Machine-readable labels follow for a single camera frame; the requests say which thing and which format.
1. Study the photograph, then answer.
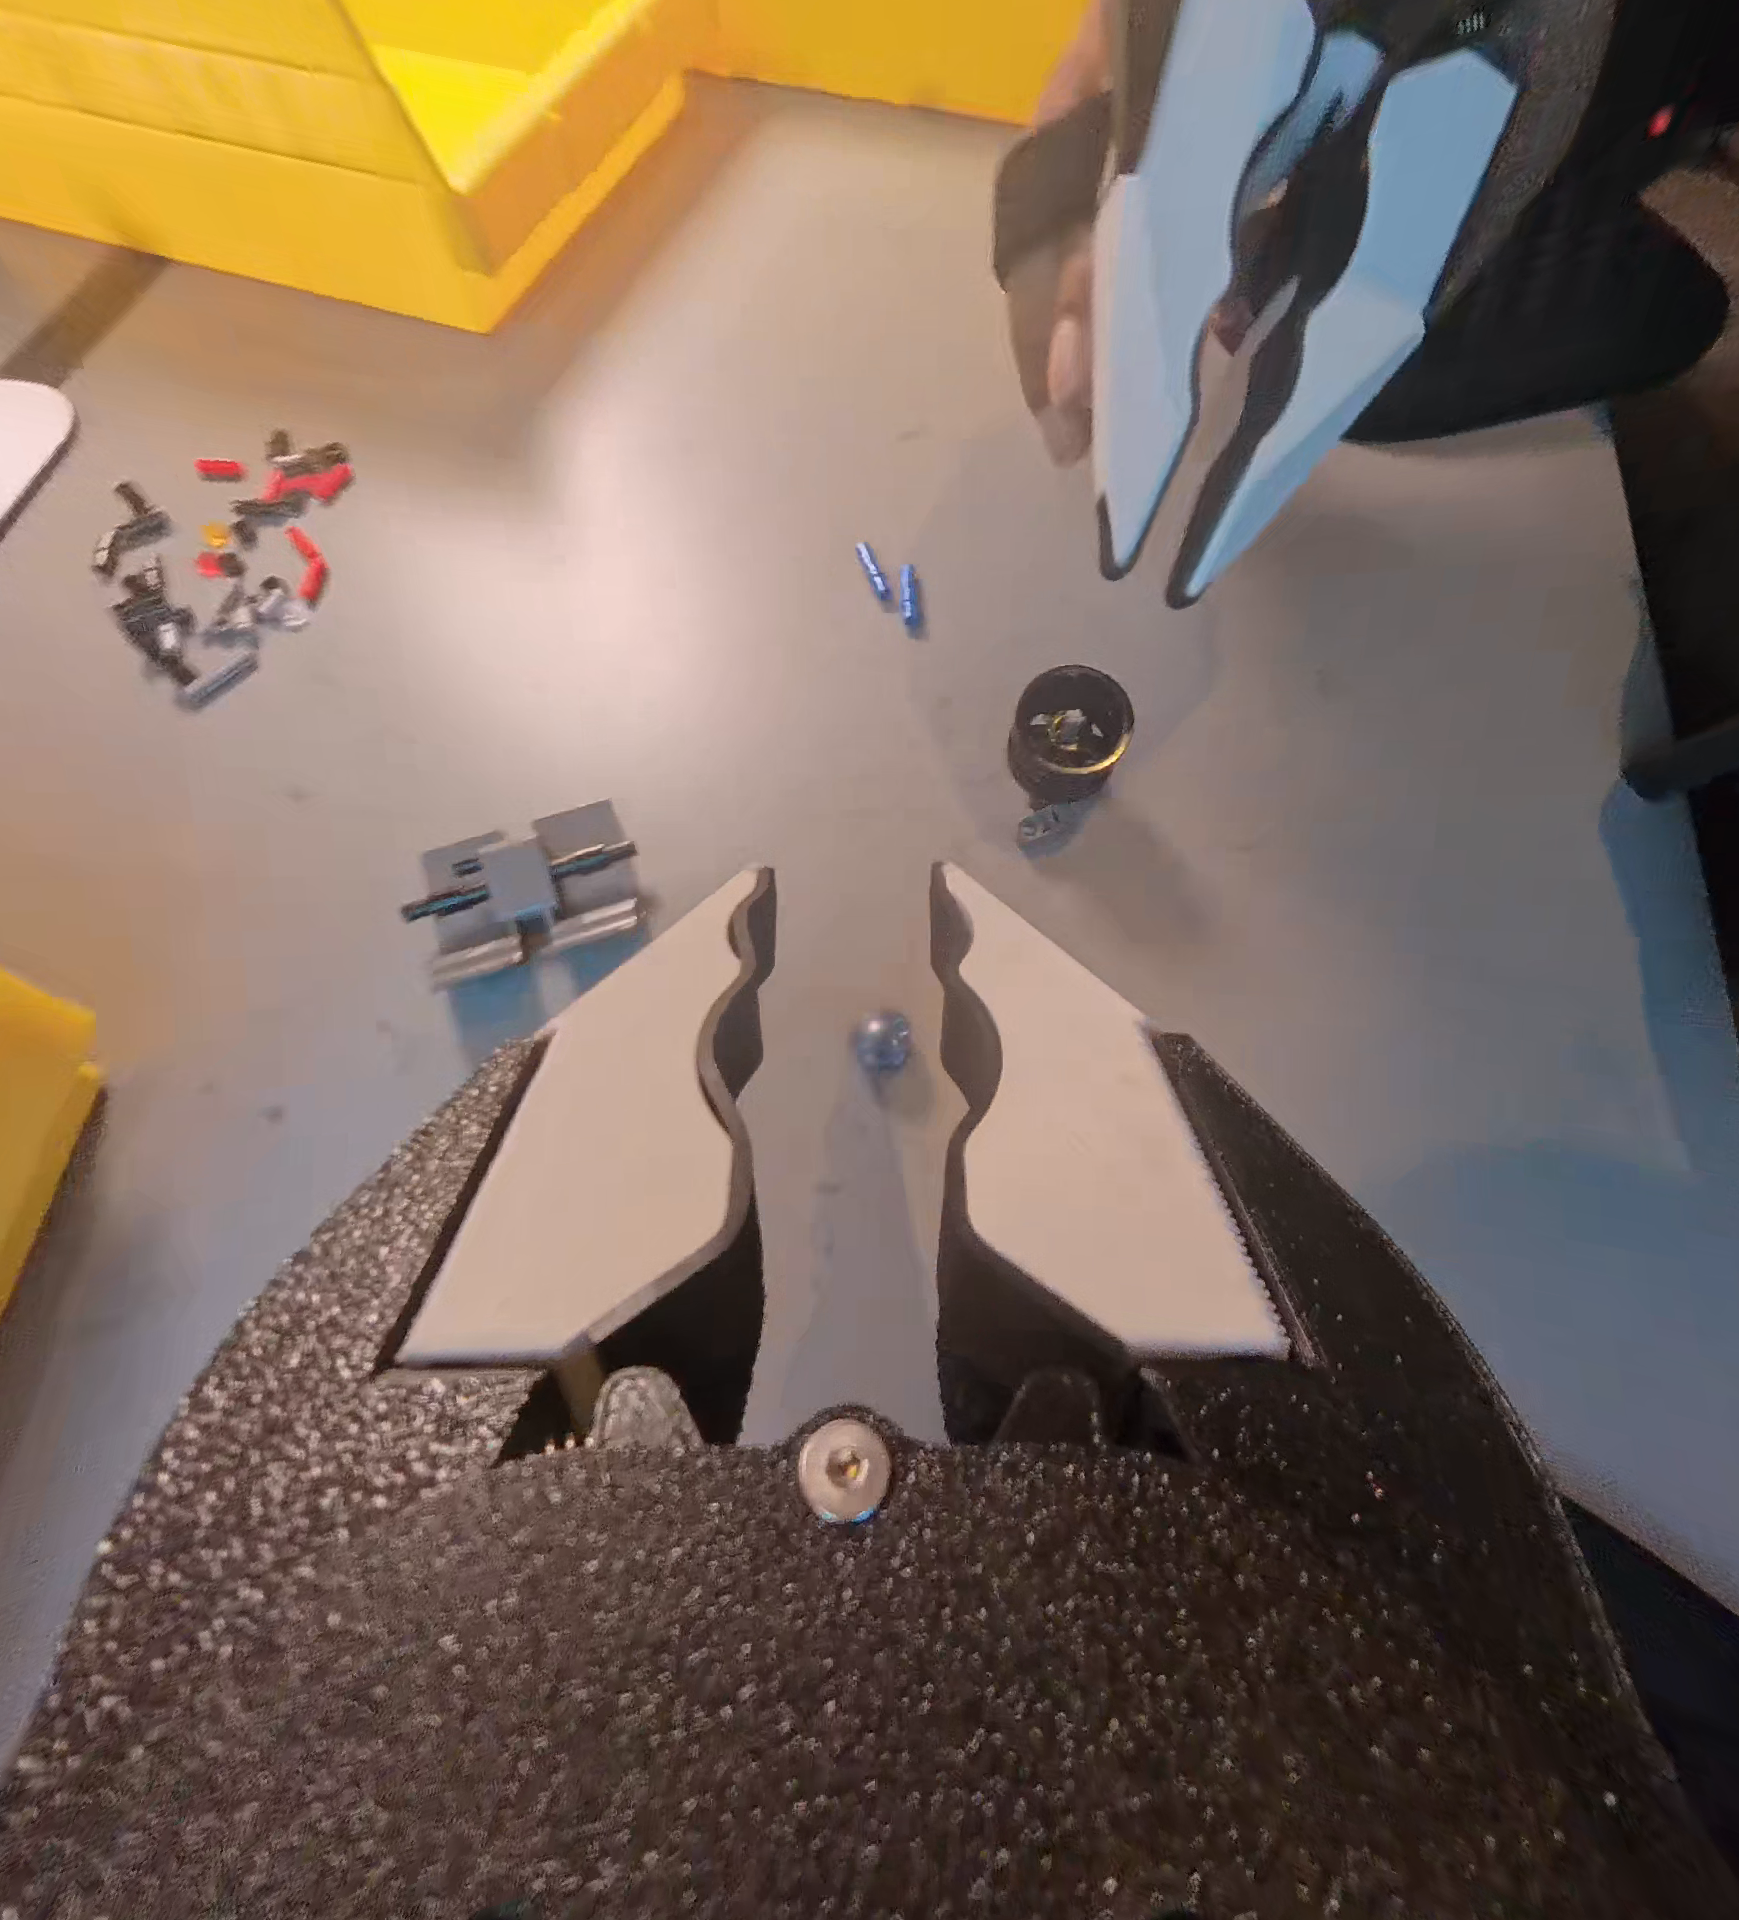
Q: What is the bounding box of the person's right hand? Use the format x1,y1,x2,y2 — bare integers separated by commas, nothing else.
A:
989,81,1123,470

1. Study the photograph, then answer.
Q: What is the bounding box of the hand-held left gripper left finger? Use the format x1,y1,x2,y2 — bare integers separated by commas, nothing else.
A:
393,865,782,1449

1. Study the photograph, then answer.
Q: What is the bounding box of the grey brick panel assembly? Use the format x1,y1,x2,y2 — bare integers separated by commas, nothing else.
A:
401,799,654,987

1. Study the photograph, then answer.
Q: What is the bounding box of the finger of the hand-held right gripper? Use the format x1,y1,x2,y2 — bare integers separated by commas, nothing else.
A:
1162,29,1529,610
1094,0,1337,586

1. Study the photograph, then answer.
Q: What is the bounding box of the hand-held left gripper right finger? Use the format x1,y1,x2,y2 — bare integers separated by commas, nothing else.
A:
926,862,1295,1444

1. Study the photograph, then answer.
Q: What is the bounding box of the grey desk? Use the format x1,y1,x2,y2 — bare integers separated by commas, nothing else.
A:
0,73,1739,1667

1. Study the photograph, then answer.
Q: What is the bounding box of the pile of small brick pieces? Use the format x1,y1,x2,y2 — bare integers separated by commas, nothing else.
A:
91,432,356,707

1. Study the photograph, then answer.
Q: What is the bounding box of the black wheel brick assembly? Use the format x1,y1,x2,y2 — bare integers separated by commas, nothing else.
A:
1008,663,1137,854

